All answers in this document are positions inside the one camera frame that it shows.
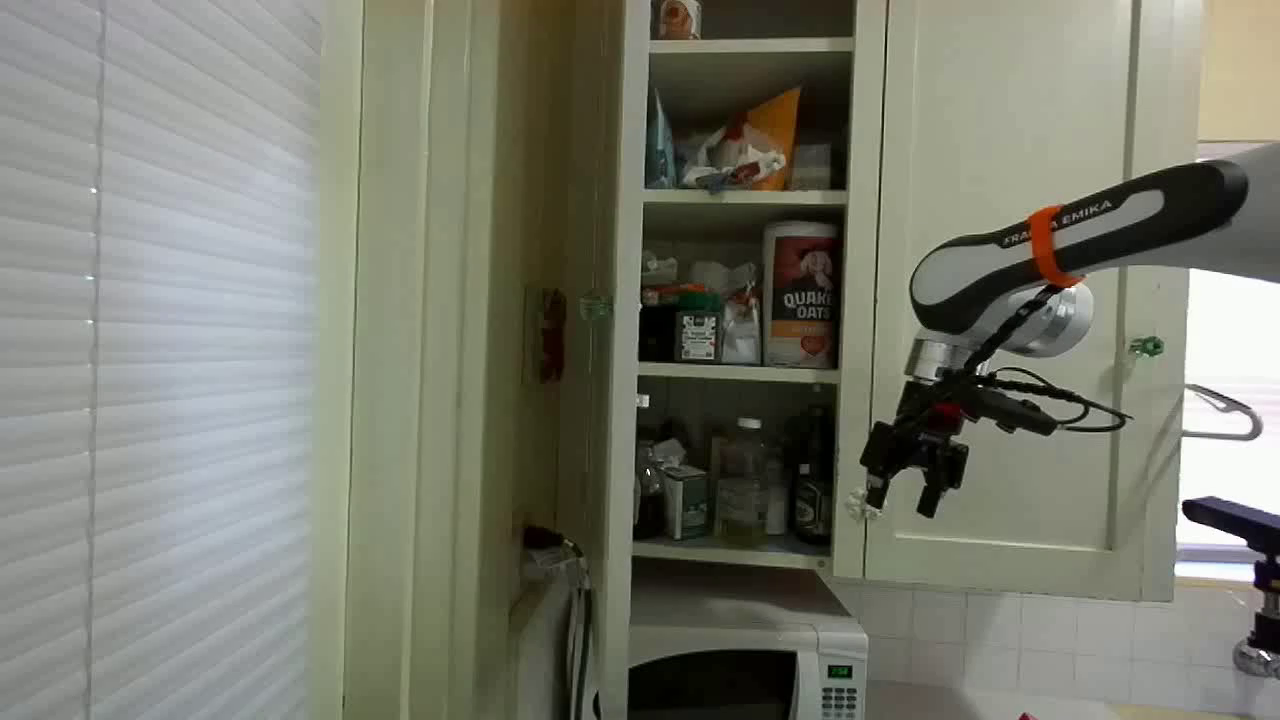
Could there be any small jar red label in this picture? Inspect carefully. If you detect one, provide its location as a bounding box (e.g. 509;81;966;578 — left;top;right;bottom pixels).
652;0;706;39

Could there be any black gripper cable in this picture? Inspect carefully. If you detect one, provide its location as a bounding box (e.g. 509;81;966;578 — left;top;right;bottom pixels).
975;363;1138;441

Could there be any cream open shelf cabinet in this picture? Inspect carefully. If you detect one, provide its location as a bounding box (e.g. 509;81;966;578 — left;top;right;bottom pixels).
603;0;893;578

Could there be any green labelled can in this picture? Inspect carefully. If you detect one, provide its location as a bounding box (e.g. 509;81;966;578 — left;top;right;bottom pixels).
659;466;715;545

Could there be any small white spice bottle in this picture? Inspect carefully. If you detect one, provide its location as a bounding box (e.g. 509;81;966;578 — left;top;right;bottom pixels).
720;291;766;369

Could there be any cream closed cabinet door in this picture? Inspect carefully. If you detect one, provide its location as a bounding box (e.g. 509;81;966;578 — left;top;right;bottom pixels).
836;0;1206;603

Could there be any jar with green lid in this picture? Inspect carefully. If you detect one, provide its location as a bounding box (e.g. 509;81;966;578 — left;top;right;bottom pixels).
671;291;724;369

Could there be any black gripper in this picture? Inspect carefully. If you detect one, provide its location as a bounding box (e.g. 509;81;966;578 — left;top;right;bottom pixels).
859;375;986;525

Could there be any dark glass bottle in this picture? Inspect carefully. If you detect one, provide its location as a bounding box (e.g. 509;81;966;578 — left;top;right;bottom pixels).
785;406;841;547

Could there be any white window blind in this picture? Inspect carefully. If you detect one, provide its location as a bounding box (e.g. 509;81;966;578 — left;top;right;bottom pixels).
0;0;329;720

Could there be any cream open cabinet door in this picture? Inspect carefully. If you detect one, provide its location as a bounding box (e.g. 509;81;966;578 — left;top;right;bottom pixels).
513;0;631;594

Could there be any black camera stand metal base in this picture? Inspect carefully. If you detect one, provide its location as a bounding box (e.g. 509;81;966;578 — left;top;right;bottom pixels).
1180;494;1280;681

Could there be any orange white snack bag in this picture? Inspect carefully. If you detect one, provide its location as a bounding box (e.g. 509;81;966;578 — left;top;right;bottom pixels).
677;83;807;197

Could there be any thin wire hanger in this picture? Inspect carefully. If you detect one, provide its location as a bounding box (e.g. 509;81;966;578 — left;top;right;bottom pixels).
1180;380;1266;446

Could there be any small white box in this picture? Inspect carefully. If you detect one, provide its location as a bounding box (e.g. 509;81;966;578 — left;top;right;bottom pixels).
789;135;841;191

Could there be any orange arm strap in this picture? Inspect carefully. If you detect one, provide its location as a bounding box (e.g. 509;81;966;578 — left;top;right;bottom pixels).
1024;199;1084;291

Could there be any white microwave oven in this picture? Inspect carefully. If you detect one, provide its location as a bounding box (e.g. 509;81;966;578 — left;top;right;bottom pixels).
625;582;872;720

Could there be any oats canister red white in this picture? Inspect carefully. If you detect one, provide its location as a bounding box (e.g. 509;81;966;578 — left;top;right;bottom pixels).
762;218;841;372

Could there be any white crumpled bag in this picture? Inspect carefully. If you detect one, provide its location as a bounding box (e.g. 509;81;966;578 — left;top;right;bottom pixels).
635;426;691;506

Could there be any teal pointed bag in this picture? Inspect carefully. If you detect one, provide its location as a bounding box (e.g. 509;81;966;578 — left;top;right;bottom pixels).
646;83;682;191

